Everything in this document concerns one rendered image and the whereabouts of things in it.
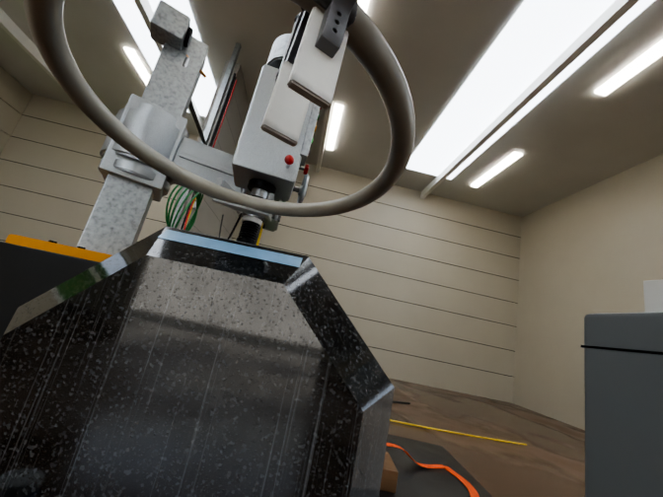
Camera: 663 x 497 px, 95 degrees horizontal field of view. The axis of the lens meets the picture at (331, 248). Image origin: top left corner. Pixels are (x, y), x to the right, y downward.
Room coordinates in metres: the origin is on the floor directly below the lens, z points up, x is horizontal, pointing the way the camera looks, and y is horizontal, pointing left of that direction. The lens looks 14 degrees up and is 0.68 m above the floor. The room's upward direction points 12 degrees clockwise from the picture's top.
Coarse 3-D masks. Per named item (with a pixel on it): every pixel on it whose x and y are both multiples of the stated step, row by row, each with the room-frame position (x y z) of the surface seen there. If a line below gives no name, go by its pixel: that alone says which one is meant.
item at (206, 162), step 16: (128, 112) 1.28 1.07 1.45; (144, 112) 1.28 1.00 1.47; (128, 128) 1.28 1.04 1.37; (144, 128) 1.29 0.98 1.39; (160, 128) 1.32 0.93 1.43; (176, 128) 1.37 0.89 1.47; (160, 144) 1.34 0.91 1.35; (192, 144) 1.44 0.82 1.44; (176, 160) 1.42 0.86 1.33; (192, 160) 1.44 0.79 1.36; (208, 160) 1.47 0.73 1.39; (224, 160) 1.50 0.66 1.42; (208, 176) 1.48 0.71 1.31; (224, 176) 1.51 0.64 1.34
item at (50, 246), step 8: (8, 240) 1.21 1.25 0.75; (16, 240) 1.21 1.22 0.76; (24, 240) 1.21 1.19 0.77; (32, 240) 1.21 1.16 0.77; (40, 240) 1.21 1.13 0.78; (40, 248) 1.21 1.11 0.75; (48, 248) 1.21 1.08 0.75; (56, 248) 1.21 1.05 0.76; (64, 248) 1.21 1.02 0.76; (72, 248) 1.21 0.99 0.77; (80, 248) 1.21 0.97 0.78; (80, 256) 1.20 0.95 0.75; (88, 256) 1.20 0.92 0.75; (96, 256) 1.20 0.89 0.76; (104, 256) 1.20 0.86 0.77
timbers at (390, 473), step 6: (384, 462) 1.70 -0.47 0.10; (390, 462) 1.71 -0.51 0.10; (384, 468) 1.63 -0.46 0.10; (390, 468) 1.64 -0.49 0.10; (396, 468) 1.65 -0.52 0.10; (384, 474) 1.62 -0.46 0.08; (390, 474) 1.62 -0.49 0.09; (396, 474) 1.62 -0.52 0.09; (384, 480) 1.62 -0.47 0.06; (390, 480) 1.62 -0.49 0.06; (396, 480) 1.62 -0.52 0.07; (384, 486) 1.62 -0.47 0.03; (390, 486) 1.62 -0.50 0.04; (396, 486) 1.62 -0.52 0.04
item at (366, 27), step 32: (32, 0) 0.24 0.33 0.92; (64, 0) 0.25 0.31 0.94; (32, 32) 0.28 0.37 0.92; (64, 32) 0.29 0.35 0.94; (352, 32) 0.21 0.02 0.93; (64, 64) 0.32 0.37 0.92; (384, 64) 0.24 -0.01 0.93; (96, 96) 0.39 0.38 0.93; (384, 96) 0.27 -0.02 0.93; (160, 160) 0.52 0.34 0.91; (224, 192) 0.60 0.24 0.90; (384, 192) 0.46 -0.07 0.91
